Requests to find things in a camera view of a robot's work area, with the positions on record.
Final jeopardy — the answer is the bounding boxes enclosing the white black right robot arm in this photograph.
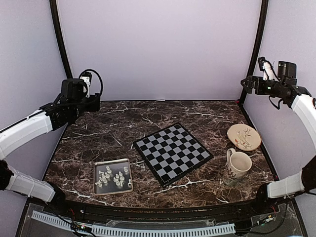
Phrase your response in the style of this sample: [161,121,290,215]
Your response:
[241,76,316,214]

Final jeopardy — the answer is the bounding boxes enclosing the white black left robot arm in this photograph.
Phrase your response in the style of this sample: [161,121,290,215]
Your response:
[0,93,101,215]

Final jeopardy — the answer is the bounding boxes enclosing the white chess piece cluster left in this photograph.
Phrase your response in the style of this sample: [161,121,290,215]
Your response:
[98,170,110,186]

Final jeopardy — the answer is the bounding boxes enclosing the white chess piece lying left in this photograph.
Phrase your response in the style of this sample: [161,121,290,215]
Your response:
[95,180,102,187]

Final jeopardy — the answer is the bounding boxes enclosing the cream floral mug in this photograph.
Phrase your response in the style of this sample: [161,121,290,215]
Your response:
[222,148,252,186]

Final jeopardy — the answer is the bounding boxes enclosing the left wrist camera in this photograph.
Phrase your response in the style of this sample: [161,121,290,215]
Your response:
[79,71,92,98]

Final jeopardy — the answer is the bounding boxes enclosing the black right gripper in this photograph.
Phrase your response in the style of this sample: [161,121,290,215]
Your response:
[241,76,284,97]

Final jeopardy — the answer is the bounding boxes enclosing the black frame post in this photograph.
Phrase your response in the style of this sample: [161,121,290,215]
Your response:
[238,0,270,107]
[49,0,73,79]

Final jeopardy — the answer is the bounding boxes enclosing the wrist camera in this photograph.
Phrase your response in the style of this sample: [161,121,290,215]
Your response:
[258,57,274,80]
[79,71,92,98]

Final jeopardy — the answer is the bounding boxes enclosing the black left frame post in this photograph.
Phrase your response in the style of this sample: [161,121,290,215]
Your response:
[49,0,73,79]

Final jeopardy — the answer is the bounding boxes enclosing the white slotted cable duct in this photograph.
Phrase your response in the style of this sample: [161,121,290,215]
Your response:
[28,210,236,237]

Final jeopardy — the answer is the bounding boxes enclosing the black right frame post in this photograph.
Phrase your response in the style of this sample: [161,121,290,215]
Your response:
[238,0,270,107]

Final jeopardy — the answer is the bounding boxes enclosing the metal tray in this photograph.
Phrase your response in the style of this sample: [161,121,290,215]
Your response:
[93,158,133,196]

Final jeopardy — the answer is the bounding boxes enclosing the round wooden bird coaster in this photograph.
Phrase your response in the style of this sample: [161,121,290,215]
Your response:
[227,123,262,152]

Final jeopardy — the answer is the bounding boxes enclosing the black grey chessboard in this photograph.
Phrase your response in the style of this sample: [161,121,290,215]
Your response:
[133,123,214,187]

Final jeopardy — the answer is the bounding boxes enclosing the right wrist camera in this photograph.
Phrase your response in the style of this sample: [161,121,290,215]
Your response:
[258,57,274,80]

